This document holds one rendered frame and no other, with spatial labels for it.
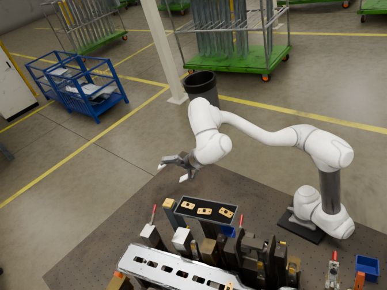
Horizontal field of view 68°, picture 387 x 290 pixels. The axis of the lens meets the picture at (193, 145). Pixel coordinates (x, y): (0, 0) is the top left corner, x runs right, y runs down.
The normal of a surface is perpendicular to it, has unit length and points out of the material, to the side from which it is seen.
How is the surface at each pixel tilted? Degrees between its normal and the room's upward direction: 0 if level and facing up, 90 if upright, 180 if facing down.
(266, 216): 0
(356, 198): 0
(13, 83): 90
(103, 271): 0
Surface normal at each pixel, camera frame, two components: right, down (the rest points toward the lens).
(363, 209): -0.25, -0.76
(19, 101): 0.72, 0.27
